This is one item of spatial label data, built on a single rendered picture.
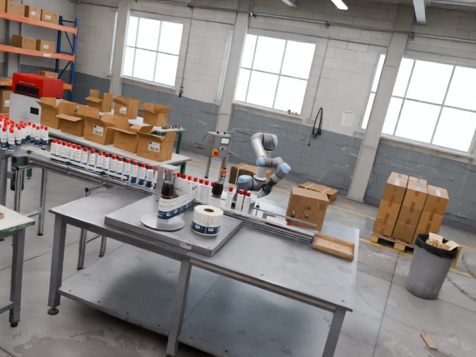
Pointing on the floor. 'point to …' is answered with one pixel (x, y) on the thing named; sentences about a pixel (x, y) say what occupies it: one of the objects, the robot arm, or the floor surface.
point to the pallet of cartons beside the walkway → (409, 210)
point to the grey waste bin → (426, 273)
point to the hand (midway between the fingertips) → (258, 196)
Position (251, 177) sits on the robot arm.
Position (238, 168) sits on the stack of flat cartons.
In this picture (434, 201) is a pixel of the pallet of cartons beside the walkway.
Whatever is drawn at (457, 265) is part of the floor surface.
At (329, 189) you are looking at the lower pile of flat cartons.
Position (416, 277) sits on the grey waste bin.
